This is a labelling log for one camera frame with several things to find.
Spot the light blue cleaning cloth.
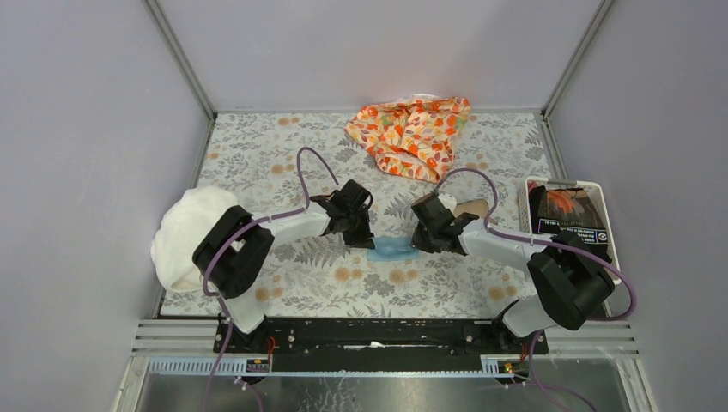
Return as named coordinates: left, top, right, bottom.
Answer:
left=367, top=237, right=420, bottom=262

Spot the plaid glasses case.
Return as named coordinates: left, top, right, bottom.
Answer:
left=453, top=199, right=490, bottom=219

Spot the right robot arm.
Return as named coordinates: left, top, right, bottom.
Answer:
left=411, top=192, right=615, bottom=354

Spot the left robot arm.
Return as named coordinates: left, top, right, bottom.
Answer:
left=191, top=179, right=374, bottom=353

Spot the orange floral fabric pouch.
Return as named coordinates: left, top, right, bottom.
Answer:
left=344, top=94, right=471, bottom=183

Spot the dark clothing in basket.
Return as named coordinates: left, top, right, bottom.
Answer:
left=528, top=185, right=612, bottom=262

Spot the white perforated plastic basket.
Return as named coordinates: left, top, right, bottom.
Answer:
left=518, top=176, right=620, bottom=268

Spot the white towel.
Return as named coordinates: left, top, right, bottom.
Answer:
left=150, top=186, right=239, bottom=294

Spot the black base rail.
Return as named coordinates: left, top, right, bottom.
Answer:
left=213, top=318, right=549, bottom=373

